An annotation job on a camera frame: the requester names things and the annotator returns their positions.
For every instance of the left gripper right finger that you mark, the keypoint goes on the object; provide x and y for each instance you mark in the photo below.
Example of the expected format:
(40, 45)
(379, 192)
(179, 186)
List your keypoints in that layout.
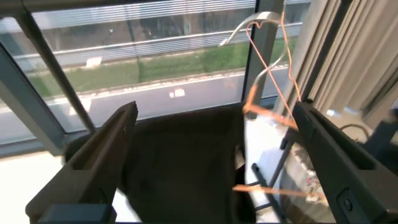
(373, 193)

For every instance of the window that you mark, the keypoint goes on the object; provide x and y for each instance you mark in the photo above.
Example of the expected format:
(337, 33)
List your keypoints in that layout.
(155, 62)

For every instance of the white laundry basket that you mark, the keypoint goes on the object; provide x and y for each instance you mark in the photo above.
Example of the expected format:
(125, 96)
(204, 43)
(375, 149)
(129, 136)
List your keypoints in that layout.
(298, 186)

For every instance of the black garment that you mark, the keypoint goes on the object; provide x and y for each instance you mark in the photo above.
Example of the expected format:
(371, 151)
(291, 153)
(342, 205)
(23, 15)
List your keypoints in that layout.
(180, 161)

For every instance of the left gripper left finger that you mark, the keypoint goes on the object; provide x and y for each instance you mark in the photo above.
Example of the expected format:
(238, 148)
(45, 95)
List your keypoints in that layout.
(77, 186)

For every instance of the beige curtain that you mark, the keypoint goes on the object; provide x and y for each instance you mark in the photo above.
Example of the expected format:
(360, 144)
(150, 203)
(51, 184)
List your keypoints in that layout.
(367, 46)

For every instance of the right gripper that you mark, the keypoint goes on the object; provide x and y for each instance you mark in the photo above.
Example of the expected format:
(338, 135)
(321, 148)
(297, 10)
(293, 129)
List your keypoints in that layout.
(387, 140)

